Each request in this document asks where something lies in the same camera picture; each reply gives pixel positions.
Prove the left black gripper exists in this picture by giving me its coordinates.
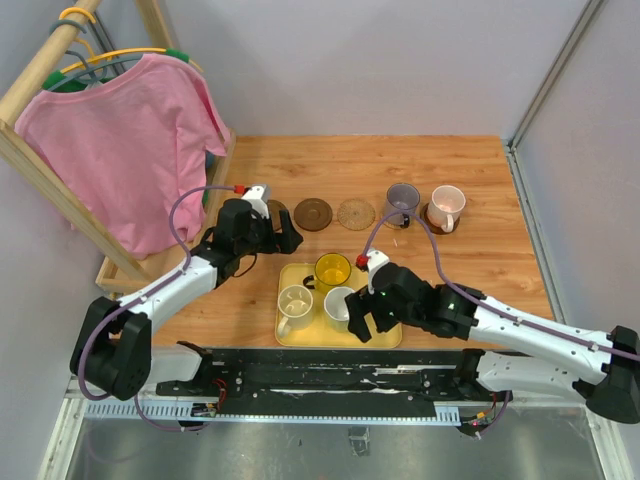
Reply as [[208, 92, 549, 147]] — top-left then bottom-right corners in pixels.
[[237, 209, 303, 257]]

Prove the white mug green handle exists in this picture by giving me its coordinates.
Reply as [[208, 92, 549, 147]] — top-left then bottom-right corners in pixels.
[[324, 286, 354, 333]]

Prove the brown wooden coaster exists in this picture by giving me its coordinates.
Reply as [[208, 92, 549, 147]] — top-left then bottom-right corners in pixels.
[[267, 199, 287, 232], [420, 203, 460, 235], [294, 198, 333, 232]]

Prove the yellow transparent cup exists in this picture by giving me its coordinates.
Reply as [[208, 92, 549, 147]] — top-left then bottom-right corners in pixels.
[[302, 253, 352, 294]]

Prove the small woven rattan coaster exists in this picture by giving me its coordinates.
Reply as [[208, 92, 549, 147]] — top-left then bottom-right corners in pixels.
[[383, 212, 414, 230]]

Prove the large woven rattan coaster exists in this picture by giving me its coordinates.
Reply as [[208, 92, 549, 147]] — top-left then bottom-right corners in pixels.
[[337, 198, 375, 231]]

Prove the purple translucent mug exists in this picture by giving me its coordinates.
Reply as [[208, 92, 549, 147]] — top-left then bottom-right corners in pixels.
[[383, 183, 421, 219]]

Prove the pink translucent cup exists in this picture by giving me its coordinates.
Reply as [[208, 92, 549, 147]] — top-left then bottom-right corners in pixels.
[[427, 185, 466, 233]]

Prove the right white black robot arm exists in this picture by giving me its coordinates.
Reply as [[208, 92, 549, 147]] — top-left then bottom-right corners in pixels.
[[345, 263, 639, 424]]

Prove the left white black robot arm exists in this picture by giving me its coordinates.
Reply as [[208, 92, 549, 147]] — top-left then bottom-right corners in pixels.
[[70, 198, 303, 401]]

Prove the yellow plastic tray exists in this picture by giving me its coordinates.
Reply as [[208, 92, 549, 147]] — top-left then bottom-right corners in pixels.
[[274, 263, 403, 349]]

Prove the cream mug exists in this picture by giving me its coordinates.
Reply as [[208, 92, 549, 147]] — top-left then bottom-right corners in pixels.
[[276, 285, 314, 338]]

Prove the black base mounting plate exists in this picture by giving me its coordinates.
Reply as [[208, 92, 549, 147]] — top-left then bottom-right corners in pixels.
[[156, 349, 505, 419]]

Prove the wooden clothes rack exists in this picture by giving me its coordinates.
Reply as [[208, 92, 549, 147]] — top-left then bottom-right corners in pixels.
[[0, 0, 236, 296]]

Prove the pink t-shirt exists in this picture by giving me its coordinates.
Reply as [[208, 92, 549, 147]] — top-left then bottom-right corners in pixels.
[[14, 54, 230, 259]]

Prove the yellow green hanger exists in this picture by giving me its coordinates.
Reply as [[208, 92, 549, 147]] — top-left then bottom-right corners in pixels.
[[49, 1, 204, 93]]

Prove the grey teal hanger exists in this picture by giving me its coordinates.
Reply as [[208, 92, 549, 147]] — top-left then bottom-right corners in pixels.
[[42, 11, 142, 92]]

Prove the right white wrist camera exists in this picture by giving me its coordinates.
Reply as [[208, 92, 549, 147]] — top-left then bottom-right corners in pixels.
[[355, 248, 390, 294]]

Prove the aluminium frame rail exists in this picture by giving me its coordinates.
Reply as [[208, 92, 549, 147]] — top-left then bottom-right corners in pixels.
[[504, 0, 609, 151]]

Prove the white slotted cable duct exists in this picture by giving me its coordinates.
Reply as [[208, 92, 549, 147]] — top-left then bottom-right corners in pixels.
[[82, 402, 461, 426]]

